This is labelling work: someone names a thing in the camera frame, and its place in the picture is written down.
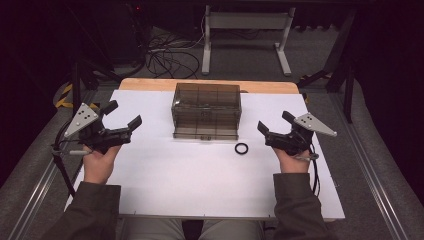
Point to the black metal stand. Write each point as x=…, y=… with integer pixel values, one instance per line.
x=348, y=90

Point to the black tripod stand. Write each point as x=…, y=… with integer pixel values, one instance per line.
x=76, y=83

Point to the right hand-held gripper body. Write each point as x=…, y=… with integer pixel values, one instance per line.
x=293, y=140

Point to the person's left hand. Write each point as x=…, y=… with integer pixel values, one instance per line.
x=98, y=165

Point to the white board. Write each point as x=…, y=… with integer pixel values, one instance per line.
x=186, y=180

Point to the person's left leg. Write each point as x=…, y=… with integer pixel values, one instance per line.
x=153, y=230

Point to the yellow black striped tape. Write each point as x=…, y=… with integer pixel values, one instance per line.
x=63, y=100

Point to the person's right hand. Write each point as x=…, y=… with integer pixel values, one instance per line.
x=295, y=164

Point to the white metal stand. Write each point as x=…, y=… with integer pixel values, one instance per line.
x=246, y=20

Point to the person's right leg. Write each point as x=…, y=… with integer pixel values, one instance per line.
x=233, y=230

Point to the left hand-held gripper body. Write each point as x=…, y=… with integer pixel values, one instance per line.
x=96, y=135

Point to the person's leg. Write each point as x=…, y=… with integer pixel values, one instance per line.
x=153, y=230
x=233, y=230

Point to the smoky transparent drawer box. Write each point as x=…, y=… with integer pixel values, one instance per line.
x=206, y=111

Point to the aluminium rail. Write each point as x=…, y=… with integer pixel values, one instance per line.
x=31, y=206
x=370, y=173

